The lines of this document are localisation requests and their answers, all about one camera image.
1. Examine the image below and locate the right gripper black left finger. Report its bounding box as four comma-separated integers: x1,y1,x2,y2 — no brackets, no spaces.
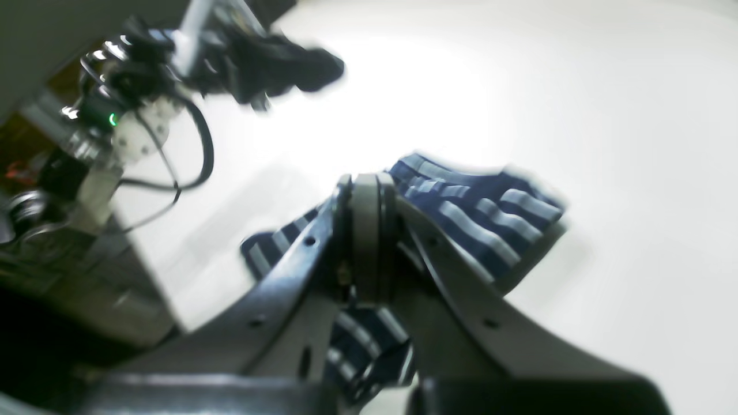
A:
124,174,353,381

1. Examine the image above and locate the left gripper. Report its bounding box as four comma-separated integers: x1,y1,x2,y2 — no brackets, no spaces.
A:
173,1,345,110

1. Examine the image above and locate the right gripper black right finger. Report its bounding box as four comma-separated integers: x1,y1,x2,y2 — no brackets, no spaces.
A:
378,173,670,414

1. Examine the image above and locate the navy white striped T-shirt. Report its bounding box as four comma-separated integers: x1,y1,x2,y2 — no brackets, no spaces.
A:
241,153,568,404

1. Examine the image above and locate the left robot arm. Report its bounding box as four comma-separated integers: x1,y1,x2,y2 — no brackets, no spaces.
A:
61,1,344,200

